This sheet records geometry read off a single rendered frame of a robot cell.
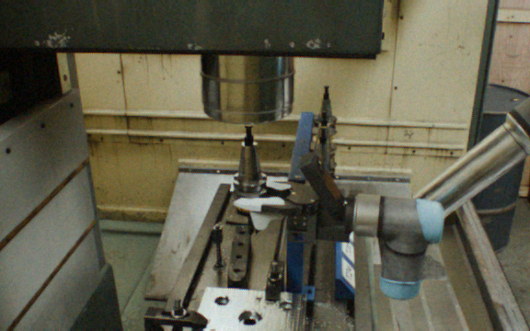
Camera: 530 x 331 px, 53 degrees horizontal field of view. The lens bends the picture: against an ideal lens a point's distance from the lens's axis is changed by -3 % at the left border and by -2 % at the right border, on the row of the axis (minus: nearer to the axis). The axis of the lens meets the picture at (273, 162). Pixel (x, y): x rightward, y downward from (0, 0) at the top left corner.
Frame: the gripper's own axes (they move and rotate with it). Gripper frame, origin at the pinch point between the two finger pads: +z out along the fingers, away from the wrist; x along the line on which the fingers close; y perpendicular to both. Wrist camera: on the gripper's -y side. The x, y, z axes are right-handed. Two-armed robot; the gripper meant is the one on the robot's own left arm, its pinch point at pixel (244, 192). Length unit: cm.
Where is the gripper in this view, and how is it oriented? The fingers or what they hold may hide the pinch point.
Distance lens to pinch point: 99.4
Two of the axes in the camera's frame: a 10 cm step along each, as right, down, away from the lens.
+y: -0.1, 9.1, 4.1
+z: -9.8, -0.9, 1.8
